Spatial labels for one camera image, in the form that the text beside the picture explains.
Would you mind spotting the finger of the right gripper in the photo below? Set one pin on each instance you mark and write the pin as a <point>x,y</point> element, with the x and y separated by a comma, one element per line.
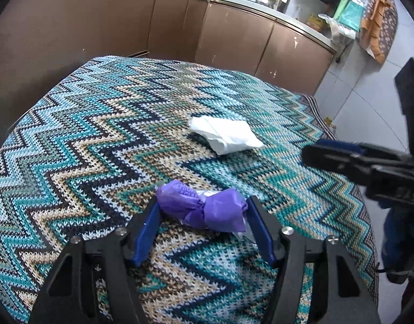
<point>390,183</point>
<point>340,150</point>

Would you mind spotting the brown kitchen cabinets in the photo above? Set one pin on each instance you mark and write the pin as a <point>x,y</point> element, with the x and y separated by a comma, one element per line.
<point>43,41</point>

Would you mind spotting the teal hanging bag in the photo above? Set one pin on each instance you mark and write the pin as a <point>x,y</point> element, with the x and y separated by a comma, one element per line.
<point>348,15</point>

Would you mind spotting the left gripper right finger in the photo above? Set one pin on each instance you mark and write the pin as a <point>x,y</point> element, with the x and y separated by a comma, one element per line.
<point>284,250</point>

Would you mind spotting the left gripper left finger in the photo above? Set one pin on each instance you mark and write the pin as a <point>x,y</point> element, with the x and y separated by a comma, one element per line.
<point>124,248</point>

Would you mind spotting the white crumpled tissue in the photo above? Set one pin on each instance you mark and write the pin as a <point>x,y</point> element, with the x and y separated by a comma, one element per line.
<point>225,136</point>

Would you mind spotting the orange patterned hanging apron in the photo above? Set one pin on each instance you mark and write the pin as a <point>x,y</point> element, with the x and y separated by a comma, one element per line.
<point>378,28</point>

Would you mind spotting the zigzag patterned table cloth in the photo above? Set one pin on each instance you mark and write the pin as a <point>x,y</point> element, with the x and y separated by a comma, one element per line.
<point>87,156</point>

